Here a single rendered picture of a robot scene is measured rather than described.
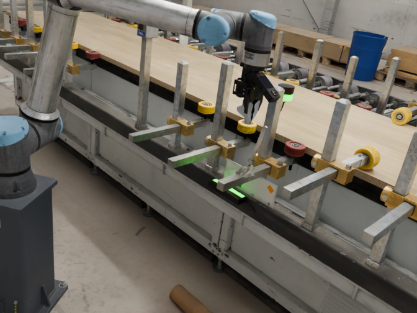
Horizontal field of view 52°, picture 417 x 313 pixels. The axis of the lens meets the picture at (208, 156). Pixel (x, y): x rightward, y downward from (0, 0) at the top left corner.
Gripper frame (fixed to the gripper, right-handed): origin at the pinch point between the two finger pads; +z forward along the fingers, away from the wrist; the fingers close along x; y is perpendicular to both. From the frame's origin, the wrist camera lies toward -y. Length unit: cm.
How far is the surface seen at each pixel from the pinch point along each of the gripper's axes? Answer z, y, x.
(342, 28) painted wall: 50, 352, -708
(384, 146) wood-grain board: 11, -28, -57
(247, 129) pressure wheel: 11.9, 14.4, -18.5
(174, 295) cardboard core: 95, 22, 5
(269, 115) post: -2.7, -3.3, -6.0
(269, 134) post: 4.2, -5.0, -6.0
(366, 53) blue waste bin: 58, 212, -541
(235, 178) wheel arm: 15.1, -8.6, 13.5
